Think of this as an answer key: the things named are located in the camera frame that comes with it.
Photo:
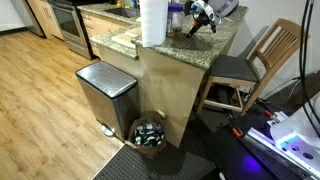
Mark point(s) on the stainless steel oven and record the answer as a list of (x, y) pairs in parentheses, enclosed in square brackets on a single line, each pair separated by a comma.
[(70, 23)]

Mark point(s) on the brown paper bag of cans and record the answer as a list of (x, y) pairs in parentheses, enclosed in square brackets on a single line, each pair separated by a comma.
[(147, 134)]

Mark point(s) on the clear jar purple lid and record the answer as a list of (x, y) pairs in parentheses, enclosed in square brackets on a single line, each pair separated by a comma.
[(175, 19)]

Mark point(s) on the white paper towel roll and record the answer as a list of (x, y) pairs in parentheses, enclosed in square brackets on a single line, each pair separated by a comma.
[(153, 21)]

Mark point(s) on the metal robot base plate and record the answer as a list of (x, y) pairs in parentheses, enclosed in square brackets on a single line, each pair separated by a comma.
[(266, 146)]

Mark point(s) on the stainless steel trash can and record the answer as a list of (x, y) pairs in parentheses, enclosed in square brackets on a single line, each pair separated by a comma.
[(113, 96)]

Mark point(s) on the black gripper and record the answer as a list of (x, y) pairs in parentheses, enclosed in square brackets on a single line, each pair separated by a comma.
[(206, 17)]

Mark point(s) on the wooden chair grey cushion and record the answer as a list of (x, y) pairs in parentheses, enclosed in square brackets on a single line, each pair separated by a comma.
[(250, 76)]

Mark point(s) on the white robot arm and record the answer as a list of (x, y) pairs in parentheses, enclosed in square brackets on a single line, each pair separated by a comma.
[(306, 120)]

